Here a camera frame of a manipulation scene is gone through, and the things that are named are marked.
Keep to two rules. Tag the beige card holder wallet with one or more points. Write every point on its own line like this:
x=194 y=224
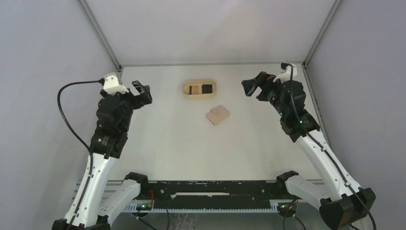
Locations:
x=217 y=115

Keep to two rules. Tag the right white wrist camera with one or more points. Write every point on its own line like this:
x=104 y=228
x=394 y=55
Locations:
x=289 y=71

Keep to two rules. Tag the black card in tray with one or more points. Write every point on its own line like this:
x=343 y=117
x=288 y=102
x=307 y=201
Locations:
x=207 y=88

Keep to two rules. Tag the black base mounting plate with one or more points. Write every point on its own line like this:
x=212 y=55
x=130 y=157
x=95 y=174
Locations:
x=212 y=194

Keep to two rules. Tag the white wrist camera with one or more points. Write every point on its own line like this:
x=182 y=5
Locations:
x=289 y=71
x=113 y=84

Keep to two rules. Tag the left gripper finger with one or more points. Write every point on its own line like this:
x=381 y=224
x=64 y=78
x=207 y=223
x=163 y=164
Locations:
x=140 y=87
x=145 y=96

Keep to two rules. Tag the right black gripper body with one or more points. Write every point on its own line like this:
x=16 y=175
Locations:
x=272 y=92

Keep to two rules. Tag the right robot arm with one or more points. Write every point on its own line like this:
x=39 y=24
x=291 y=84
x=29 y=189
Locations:
x=342 y=201

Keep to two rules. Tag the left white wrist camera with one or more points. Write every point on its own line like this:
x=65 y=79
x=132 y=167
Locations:
x=113 y=84

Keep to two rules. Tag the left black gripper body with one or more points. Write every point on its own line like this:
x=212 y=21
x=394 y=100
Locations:
x=129 y=104

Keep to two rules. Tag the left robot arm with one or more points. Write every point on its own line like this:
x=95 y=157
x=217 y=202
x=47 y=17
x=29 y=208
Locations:
x=87 y=212

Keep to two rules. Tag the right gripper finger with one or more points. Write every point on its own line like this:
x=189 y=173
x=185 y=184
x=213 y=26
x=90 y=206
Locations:
x=262 y=77
x=250 y=86

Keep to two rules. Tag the wooden oval tray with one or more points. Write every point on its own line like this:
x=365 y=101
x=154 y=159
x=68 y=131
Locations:
x=192 y=89

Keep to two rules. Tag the white cable duct strip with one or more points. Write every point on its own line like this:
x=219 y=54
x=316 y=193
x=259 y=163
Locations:
x=271 y=207

